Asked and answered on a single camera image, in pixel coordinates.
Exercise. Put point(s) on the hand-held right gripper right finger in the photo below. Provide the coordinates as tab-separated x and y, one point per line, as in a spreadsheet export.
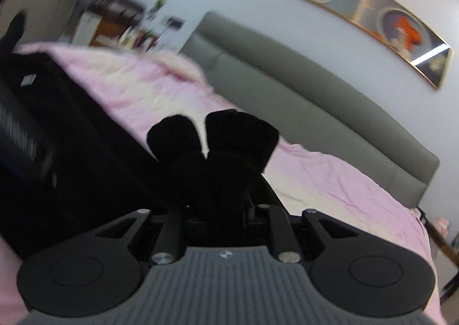
277	230

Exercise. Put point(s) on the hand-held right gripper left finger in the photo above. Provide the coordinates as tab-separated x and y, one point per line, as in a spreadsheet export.
171	230

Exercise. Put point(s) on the pink bed sheet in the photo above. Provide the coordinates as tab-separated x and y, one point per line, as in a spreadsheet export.
322	181

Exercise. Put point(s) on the grey padded headboard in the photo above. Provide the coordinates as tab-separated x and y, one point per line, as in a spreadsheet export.
287	88

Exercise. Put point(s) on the bedside table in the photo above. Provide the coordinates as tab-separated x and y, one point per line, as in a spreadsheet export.
443	239

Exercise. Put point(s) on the wooden dresser with clutter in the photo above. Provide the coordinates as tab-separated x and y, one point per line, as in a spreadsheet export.
111	20

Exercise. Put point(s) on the green potted plant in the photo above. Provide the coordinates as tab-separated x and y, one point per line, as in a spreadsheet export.
157	6

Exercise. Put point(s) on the beige wardrobe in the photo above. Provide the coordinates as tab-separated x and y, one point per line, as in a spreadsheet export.
46	2

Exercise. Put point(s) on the wall switch panel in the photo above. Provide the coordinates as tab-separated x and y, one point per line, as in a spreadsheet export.
175	22

